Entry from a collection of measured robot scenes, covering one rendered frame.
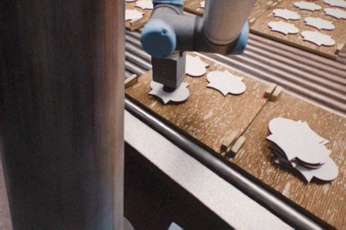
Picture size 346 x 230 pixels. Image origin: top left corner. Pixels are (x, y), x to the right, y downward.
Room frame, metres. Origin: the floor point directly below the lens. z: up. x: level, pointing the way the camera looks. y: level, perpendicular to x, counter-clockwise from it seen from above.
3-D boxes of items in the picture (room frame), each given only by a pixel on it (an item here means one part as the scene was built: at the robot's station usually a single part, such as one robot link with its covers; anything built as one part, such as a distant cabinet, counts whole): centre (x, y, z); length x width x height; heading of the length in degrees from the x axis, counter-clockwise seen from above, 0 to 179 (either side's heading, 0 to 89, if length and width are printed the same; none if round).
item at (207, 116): (0.58, -0.09, 0.93); 0.41 x 0.35 x 0.02; 50
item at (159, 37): (0.46, 0.01, 1.21); 0.11 x 0.11 x 0.08; 82
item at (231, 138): (0.36, -0.15, 0.95); 0.06 x 0.02 x 0.03; 140
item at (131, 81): (0.61, 0.15, 0.95); 0.06 x 0.02 x 0.03; 140
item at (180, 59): (0.58, 0.00, 1.05); 0.12 x 0.09 x 0.16; 153
